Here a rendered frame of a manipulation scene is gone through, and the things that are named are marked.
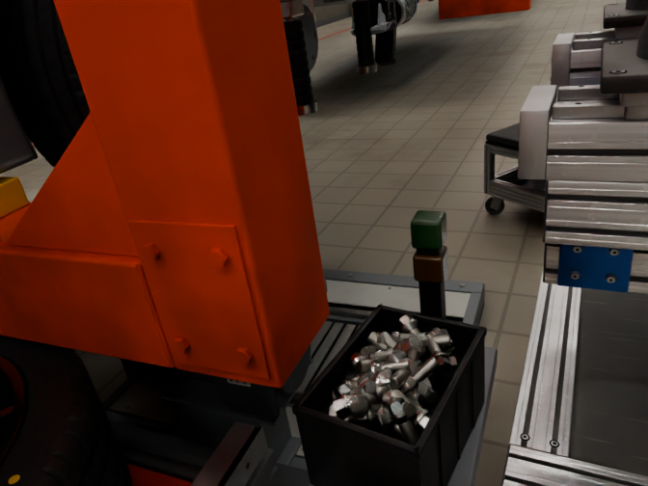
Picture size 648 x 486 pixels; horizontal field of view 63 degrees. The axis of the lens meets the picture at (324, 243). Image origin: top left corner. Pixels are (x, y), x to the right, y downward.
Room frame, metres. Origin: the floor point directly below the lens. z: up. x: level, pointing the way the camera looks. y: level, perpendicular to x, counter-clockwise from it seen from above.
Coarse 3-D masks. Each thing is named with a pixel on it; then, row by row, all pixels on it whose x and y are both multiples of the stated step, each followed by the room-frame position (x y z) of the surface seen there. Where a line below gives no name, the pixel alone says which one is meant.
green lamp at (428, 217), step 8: (416, 216) 0.62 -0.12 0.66; (424, 216) 0.62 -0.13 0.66; (432, 216) 0.61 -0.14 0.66; (440, 216) 0.61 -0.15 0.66; (416, 224) 0.60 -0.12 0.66; (424, 224) 0.60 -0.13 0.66; (432, 224) 0.59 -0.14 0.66; (440, 224) 0.59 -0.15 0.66; (416, 232) 0.60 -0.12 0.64; (424, 232) 0.60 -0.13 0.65; (432, 232) 0.59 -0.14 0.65; (440, 232) 0.59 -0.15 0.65; (416, 240) 0.60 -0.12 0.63; (424, 240) 0.60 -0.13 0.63; (432, 240) 0.59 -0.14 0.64; (440, 240) 0.59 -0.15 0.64; (416, 248) 0.61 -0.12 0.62; (424, 248) 0.60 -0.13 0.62; (432, 248) 0.59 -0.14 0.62; (440, 248) 0.59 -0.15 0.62
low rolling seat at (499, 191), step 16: (512, 128) 1.95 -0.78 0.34; (496, 144) 1.90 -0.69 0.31; (512, 144) 1.83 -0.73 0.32; (496, 176) 1.95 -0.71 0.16; (512, 176) 1.98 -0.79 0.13; (496, 192) 1.89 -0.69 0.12; (512, 192) 1.82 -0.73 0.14; (528, 192) 1.76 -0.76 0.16; (544, 192) 1.85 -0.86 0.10; (496, 208) 1.92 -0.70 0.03; (544, 208) 1.70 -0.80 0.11
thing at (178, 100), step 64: (64, 0) 0.55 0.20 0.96; (128, 0) 0.52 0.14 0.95; (192, 0) 0.49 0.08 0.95; (256, 0) 0.58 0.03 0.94; (128, 64) 0.53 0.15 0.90; (192, 64) 0.50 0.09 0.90; (256, 64) 0.56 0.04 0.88; (128, 128) 0.54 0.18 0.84; (192, 128) 0.50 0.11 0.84; (256, 128) 0.54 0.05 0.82; (128, 192) 0.55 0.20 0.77; (192, 192) 0.51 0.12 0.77; (256, 192) 0.52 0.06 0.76; (192, 256) 0.52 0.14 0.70; (256, 256) 0.50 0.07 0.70; (320, 256) 0.63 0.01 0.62; (192, 320) 0.53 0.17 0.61; (256, 320) 0.49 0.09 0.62; (320, 320) 0.60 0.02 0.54
